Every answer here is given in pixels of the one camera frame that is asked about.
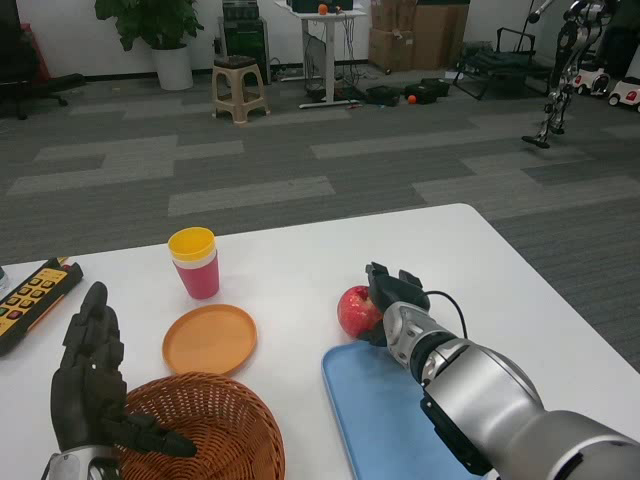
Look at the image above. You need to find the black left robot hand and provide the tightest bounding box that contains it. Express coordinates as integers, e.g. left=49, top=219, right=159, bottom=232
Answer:
left=49, top=281, right=198, bottom=459

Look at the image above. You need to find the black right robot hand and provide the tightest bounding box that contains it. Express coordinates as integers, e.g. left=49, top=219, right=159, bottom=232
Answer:
left=362, top=261, right=431, bottom=349

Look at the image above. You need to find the red apple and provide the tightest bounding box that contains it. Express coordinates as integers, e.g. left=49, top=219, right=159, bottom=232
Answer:
left=337, top=284, right=385, bottom=342

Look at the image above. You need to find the yellow black remote controller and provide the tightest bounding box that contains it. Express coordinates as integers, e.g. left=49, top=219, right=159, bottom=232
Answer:
left=0, top=257, right=85, bottom=357

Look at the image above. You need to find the blue plastic tray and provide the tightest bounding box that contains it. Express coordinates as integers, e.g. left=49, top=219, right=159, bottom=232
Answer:
left=321, top=339, right=489, bottom=480

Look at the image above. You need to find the orange plastic plate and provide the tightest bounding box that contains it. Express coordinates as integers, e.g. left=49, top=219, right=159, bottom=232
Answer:
left=162, top=303, right=259, bottom=377

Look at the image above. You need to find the brown wicker basket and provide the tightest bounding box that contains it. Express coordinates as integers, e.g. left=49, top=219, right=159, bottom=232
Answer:
left=112, top=371, right=286, bottom=480

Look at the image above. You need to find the pink plastic cup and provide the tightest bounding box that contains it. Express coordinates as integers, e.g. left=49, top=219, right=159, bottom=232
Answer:
left=173, top=257, right=221, bottom=301

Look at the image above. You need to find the white plastic cup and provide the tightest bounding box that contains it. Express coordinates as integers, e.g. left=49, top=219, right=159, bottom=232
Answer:
left=171, top=251, right=219, bottom=271

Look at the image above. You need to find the yellow plastic cup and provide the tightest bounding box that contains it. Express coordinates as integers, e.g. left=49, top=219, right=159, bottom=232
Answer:
left=167, top=226, right=217, bottom=262

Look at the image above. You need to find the black equipment bag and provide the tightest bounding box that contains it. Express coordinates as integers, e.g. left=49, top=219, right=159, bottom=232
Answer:
left=403, top=77, right=451, bottom=105
left=365, top=84, right=401, bottom=107

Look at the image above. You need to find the taped brown cardboard box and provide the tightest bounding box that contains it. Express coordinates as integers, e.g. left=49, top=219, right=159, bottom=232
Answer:
left=368, top=27, right=416, bottom=72

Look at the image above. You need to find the white standing desk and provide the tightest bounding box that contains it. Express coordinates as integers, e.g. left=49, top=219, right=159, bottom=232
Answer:
left=274, top=0, right=369, bottom=110

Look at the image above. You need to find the silver humanoid robot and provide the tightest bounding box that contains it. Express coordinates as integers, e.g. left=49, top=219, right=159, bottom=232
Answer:
left=521, top=0, right=621, bottom=150

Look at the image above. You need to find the black folding chair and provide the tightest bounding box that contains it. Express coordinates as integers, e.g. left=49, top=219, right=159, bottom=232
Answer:
left=452, top=27, right=556, bottom=101

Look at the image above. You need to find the large brown cardboard box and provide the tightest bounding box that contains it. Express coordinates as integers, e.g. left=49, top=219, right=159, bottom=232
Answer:
left=412, top=3, right=471, bottom=71

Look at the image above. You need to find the beige plastic stool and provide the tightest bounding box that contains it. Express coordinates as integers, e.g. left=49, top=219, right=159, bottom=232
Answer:
left=210, top=55, right=271, bottom=124

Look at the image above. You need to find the white toy car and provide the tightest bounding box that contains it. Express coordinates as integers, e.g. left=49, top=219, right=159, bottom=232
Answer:
left=607, top=75, right=640, bottom=114
left=571, top=62, right=612, bottom=97

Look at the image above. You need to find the black computer tower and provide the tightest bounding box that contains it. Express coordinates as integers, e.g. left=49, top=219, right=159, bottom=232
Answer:
left=217, top=0, right=274, bottom=85

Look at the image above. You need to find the potted plant white pot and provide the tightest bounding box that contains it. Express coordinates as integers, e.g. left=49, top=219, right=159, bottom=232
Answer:
left=94, top=0, right=205, bottom=92

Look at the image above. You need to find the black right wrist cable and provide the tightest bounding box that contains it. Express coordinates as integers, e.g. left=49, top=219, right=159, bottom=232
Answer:
left=424, top=290, right=470, bottom=339

